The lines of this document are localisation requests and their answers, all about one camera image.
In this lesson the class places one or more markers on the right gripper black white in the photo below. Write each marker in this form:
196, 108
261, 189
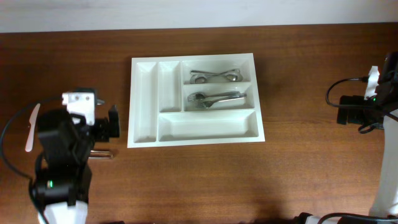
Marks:
352, 117

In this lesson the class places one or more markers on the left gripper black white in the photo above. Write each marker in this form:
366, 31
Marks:
106, 130

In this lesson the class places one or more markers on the metal tweezers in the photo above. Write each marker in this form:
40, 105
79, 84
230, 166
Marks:
101, 154

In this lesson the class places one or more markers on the metal fork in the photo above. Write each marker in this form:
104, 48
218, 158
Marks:
209, 103
201, 95

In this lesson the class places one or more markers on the large metal spoon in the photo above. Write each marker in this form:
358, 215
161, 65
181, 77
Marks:
231, 75
199, 79

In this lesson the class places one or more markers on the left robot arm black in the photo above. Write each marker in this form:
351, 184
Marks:
60, 191

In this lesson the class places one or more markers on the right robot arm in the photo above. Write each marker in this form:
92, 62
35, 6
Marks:
376, 109

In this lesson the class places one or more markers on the small metal teaspoon upper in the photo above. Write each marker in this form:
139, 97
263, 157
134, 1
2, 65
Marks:
99, 102

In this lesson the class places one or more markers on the white plastic cutlery tray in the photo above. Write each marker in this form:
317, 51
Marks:
160, 115

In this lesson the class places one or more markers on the white plastic knife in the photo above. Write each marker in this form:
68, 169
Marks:
32, 121

